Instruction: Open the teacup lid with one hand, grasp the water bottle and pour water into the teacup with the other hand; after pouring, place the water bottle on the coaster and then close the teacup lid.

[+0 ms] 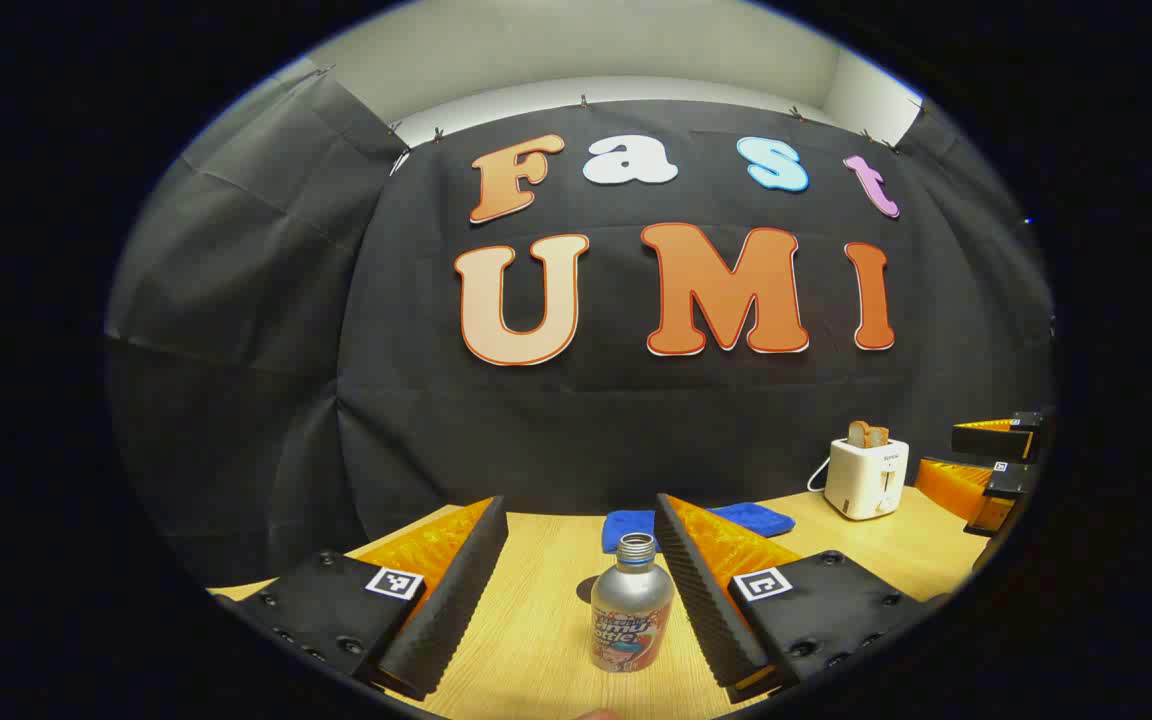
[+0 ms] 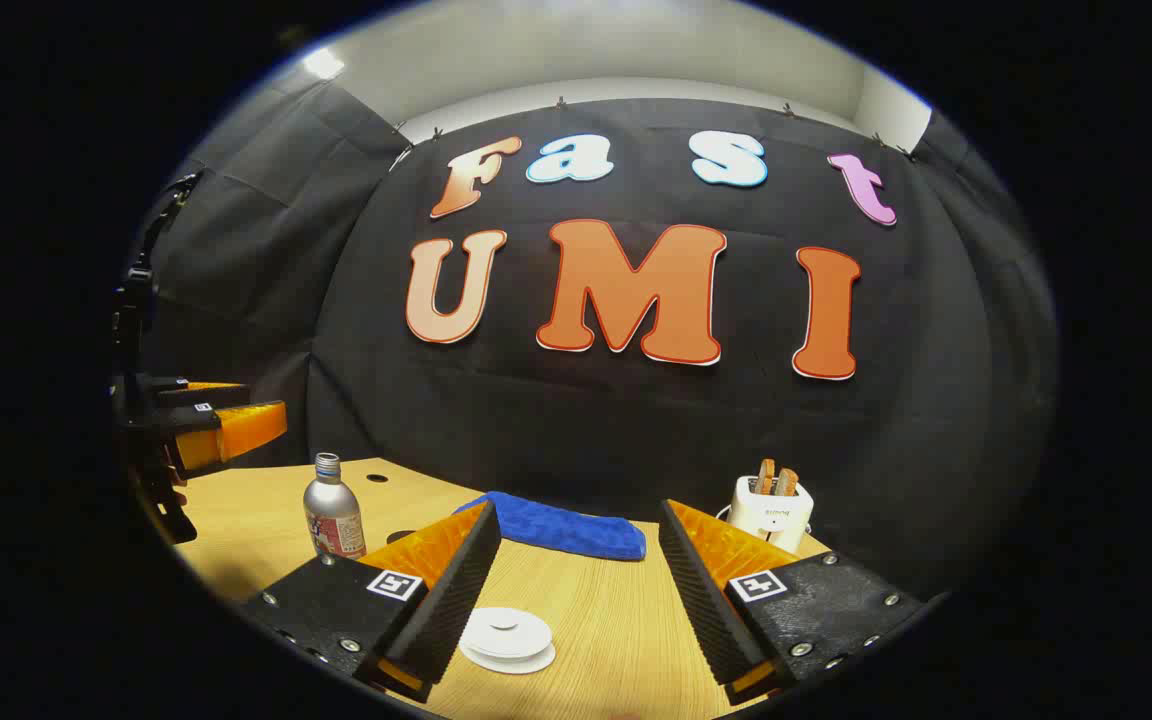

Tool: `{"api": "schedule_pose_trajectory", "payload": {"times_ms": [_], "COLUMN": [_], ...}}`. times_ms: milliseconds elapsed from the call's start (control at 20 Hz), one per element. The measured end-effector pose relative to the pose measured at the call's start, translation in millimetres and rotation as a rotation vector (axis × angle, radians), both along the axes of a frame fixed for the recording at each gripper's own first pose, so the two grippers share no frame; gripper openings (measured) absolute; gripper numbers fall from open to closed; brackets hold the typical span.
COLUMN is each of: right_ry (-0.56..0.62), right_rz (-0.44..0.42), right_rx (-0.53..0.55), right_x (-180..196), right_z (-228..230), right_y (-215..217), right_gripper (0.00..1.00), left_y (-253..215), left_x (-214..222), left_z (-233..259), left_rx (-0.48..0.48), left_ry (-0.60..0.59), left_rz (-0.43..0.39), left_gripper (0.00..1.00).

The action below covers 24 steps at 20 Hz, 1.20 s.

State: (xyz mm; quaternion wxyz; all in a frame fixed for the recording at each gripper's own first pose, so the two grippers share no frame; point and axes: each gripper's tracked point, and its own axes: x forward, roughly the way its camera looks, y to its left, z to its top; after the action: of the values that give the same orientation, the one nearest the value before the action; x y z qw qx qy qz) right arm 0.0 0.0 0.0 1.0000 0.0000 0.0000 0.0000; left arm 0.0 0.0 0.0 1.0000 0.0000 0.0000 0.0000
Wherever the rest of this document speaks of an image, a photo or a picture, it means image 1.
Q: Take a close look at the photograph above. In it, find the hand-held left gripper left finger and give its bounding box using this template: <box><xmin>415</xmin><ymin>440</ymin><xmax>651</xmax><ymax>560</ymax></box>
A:
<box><xmin>211</xmin><ymin>495</ymin><xmax>509</xmax><ymax>701</ymax></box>

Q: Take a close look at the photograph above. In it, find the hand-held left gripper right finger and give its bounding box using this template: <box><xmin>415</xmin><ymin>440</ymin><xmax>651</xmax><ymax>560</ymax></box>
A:
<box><xmin>654</xmin><ymin>493</ymin><xmax>947</xmax><ymax>704</ymax></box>

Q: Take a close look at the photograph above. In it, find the black backdrop cloth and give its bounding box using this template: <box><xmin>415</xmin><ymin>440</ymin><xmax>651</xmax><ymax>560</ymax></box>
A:
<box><xmin>106</xmin><ymin>70</ymin><xmax>1055</xmax><ymax>591</ymax></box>

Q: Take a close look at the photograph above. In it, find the white toaster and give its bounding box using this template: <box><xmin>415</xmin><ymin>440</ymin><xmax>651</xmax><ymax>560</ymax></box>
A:
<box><xmin>824</xmin><ymin>437</ymin><xmax>910</xmax><ymax>521</ymax></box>

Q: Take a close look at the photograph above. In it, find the silver water bottle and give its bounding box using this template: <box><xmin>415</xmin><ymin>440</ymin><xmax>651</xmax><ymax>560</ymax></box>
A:
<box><xmin>590</xmin><ymin>533</ymin><xmax>677</xmax><ymax>673</ymax></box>

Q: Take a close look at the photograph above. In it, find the blue cloth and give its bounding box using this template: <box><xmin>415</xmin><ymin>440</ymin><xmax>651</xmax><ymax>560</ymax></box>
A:
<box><xmin>602</xmin><ymin>503</ymin><xmax>797</xmax><ymax>554</ymax></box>

